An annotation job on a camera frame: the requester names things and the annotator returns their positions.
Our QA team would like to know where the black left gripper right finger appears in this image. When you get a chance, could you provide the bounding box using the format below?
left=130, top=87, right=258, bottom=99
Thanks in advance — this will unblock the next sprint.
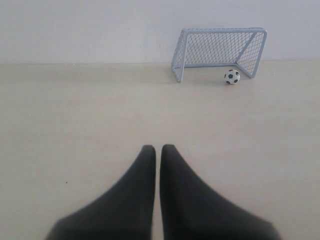
left=159, top=144, right=281, bottom=240

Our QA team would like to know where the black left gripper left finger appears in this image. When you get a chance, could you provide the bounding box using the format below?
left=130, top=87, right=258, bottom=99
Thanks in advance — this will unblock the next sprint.
left=46, top=145, right=156, bottom=240

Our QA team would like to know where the black and white mini football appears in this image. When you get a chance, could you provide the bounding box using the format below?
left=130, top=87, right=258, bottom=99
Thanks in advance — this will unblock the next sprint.
left=224, top=69, right=240, bottom=85

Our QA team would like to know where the white mini goal with net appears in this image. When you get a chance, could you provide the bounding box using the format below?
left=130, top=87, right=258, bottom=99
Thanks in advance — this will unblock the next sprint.
left=171, top=27, right=268, bottom=83

